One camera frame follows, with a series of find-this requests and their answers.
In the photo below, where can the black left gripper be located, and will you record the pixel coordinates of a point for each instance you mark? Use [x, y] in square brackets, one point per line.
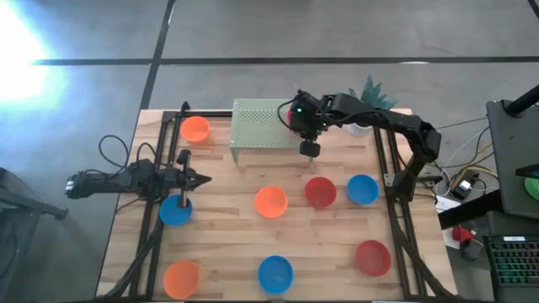
[174, 181]

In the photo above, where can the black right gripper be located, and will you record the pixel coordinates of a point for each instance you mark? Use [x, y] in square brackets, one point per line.
[305, 115]

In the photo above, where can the blue mini bowl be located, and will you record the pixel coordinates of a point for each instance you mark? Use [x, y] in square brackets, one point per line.
[362, 189]
[172, 215]
[275, 274]

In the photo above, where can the orange mini bowl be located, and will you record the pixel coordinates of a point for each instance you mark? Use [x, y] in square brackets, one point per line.
[195, 129]
[181, 279]
[271, 202]

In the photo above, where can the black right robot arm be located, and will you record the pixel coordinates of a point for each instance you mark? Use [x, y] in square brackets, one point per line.
[379, 115]

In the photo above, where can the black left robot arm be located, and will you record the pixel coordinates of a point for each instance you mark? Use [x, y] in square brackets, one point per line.
[105, 182]

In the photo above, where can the green perforated metal shelf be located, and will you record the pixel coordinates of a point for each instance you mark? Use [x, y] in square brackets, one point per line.
[257, 124]

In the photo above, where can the green artificial plant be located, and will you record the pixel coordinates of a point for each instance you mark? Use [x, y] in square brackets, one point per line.
[372, 96]

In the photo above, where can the white paper sheet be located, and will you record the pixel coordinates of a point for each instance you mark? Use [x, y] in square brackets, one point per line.
[446, 205]

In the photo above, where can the black white power adapter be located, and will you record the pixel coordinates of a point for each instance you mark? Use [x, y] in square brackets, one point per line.
[463, 188]

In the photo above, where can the dark grey side table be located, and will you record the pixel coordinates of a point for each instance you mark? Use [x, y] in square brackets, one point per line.
[17, 202]

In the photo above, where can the small red object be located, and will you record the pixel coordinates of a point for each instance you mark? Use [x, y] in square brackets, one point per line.
[460, 234]

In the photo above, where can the grey equipment box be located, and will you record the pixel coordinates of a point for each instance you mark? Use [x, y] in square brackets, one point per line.
[505, 147]

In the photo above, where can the black pole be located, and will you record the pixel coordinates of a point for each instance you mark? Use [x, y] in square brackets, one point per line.
[522, 101]

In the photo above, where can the green filament spool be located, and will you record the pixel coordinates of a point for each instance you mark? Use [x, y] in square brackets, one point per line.
[533, 188]

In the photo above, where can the backlit keyboard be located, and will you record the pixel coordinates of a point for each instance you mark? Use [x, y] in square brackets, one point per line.
[513, 261]

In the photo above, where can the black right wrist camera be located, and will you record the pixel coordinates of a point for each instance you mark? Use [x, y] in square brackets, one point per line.
[310, 148]

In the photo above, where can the silver mounting bracket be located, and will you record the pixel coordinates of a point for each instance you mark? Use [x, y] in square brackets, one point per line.
[389, 180]

